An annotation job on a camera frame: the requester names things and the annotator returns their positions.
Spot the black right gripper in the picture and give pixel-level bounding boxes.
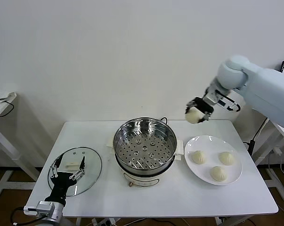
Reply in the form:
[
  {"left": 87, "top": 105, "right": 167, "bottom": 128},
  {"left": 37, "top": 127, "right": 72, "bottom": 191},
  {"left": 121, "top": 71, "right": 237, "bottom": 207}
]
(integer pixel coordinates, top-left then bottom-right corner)
[{"left": 185, "top": 97, "right": 214, "bottom": 124}]

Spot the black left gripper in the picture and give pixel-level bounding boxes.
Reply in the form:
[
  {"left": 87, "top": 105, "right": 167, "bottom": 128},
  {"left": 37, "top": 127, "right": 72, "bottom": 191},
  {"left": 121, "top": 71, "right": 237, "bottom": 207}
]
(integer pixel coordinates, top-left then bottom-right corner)
[{"left": 44, "top": 154, "right": 86, "bottom": 203}]

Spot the white steamed baozi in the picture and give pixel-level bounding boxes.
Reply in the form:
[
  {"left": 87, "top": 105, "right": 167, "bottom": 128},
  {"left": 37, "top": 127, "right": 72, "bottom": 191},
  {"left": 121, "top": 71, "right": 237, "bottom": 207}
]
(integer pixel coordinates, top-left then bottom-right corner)
[
  {"left": 218, "top": 151, "right": 235, "bottom": 166},
  {"left": 184, "top": 106, "right": 203, "bottom": 125},
  {"left": 191, "top": 150, "right": 207, "bottom": 165},
  {"left": 209, "top": 166, "right": 229, "bottom": 183}
]

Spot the glass lid with cream handle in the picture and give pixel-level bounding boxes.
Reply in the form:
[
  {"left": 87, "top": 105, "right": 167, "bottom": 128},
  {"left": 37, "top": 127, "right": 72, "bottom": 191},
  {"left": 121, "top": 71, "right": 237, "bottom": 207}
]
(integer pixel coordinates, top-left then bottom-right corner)
[{"left": 48, "top": 146, "right": 103, "bottom": 197}]

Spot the stainless steel steamer basket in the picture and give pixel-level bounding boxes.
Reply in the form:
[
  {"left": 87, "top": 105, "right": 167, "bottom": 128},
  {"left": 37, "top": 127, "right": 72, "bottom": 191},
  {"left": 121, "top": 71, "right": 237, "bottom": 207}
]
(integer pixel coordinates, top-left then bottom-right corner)
[{"left": 105, "top": 118, "right": 185, "bottom": 171}]

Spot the white round plate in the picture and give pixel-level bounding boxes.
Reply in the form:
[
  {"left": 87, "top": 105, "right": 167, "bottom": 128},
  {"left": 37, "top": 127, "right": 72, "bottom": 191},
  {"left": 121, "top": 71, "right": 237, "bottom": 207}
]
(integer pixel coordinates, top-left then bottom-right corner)
[
  {"left": 184, "top": 135, "right": 243, "bottom": 186},
  {"left": 113, "top": 150, "right": 181, "bottom": 189}
]

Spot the white floor power strip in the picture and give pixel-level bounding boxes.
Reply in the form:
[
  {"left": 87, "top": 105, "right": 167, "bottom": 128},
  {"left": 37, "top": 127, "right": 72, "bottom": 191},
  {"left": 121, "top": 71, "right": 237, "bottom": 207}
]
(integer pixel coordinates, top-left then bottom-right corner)
[{"left": 91, "top": 218, "right": 121, "bottom": 226}]

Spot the white side table with cloth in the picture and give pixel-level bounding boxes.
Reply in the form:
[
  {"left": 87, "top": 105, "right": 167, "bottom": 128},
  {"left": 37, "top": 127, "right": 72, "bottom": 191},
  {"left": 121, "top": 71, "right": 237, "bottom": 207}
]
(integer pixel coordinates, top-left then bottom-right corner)
[{"left": 0, "top": 90, "right": 41, "bottom": 203}]

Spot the white folded cloth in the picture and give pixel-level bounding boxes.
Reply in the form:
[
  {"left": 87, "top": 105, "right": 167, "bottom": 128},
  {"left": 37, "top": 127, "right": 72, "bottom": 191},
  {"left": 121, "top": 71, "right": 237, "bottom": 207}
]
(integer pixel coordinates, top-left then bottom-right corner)
[{"left": 0, "top": 90, "right": 16, "bottom": 105}]

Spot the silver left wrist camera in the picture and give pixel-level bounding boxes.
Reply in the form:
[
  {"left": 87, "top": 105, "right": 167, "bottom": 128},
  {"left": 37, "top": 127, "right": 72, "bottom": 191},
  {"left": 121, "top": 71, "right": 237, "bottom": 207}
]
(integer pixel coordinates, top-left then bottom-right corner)
[{"left": 35, "top": 200, "right": 56, "bottom": 217}]

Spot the black cable with adapter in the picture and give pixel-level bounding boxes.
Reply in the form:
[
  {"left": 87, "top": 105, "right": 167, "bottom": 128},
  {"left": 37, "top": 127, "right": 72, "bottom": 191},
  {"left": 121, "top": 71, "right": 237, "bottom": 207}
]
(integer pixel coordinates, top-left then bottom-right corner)
[{"left": 244, "top": 117, "right": 270, "bottom": 157}]

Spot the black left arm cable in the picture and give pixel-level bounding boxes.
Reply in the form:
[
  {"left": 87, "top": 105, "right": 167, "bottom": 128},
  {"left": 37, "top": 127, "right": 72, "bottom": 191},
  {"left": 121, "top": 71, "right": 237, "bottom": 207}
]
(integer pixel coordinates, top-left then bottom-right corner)
[{"left": 11, "top": 207, "right": 39, "bottom": 226}]

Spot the thin black cable loop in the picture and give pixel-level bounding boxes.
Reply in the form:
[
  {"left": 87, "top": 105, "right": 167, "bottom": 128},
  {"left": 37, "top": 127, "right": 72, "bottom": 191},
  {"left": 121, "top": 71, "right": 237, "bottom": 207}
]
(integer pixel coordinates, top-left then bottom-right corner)
[{"left": 0, "top": 100, "right": 15, "bottom": 118}]

